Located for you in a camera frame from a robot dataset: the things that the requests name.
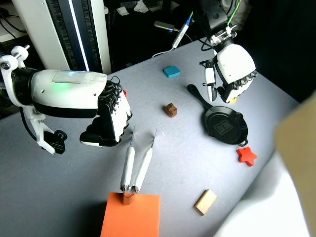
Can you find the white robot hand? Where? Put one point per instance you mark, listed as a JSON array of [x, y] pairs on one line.
[[69, 91], [234, 64]]

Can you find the brown toy meat chunk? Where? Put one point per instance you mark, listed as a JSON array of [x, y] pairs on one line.
[[171, 110]]

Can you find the black cast iron pan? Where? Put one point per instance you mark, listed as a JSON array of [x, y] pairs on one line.
[[224, 126]]

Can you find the yellow block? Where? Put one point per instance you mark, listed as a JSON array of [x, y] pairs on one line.
[[233, 100]]

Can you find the small red block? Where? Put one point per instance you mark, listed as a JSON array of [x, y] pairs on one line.
[[124, 93]]

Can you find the white stick adapter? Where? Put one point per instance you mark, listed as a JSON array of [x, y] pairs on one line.
[[179, 35]]

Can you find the teal rounded block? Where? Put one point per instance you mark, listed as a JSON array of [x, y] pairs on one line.
[[171, 71]]

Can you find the white and black column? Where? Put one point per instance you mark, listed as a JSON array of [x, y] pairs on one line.
[[37, 29]]

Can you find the grey flat device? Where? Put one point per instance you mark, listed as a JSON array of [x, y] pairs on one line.
[[163, 25]]

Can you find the red star block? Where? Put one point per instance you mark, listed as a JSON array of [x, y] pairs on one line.
[[246, 156]]

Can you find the grey table cloth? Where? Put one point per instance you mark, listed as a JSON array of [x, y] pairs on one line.
[[74, 185]]

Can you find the beige cardboard sheet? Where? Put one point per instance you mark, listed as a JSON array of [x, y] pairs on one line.
[[298, 148]]

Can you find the crumpled white paper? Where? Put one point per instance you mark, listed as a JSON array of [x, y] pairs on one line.
[[141, 7]]

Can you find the plain wooden block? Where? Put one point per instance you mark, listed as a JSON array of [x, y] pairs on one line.
[[205, 202]]

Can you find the orange box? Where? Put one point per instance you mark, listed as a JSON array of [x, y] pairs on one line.
[[130, 219]]

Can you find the white cloth backdrop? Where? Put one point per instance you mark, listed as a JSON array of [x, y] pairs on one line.
[[266, 205]]

